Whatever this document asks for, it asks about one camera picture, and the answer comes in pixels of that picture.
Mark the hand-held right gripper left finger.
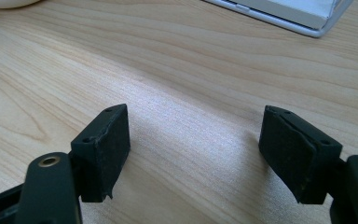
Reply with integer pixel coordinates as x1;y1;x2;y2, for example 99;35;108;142
70;103;131;203

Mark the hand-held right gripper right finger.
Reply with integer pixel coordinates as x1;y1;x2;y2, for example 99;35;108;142
257;105;344;205

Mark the cream ceramic mug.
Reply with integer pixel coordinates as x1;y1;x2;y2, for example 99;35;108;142
0;0;42;9

